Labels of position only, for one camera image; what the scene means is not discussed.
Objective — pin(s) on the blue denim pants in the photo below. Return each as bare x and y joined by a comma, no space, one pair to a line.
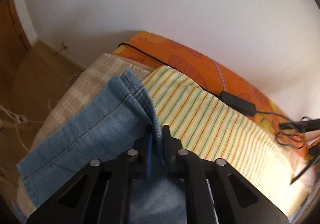
104,129

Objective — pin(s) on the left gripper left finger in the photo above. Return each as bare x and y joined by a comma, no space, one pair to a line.
100,191

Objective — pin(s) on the beige plaid blanket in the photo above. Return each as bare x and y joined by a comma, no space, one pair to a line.
80,94

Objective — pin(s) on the yellow striped bed sheet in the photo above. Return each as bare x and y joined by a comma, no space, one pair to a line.
211,129

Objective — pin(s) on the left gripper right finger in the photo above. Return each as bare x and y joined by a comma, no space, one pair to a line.
215,192

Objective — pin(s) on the black tripod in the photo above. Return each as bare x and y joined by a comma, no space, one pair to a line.
302,127

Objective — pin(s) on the black power adapter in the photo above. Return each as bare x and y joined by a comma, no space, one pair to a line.
243,106

